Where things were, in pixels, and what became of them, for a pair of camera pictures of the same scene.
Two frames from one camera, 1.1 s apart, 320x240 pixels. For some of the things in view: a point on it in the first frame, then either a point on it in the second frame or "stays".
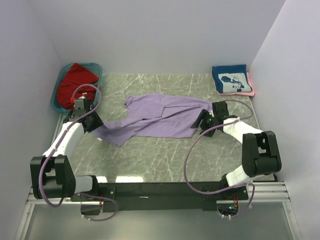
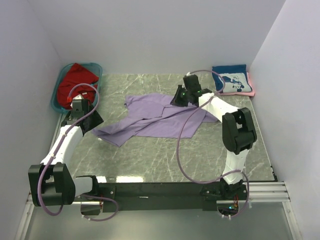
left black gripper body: x=95 y=121 stays
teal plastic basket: x=96 y=68 stays
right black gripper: x=203 y=113 -> x=177 y=101
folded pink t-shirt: x=247 y=93 stays
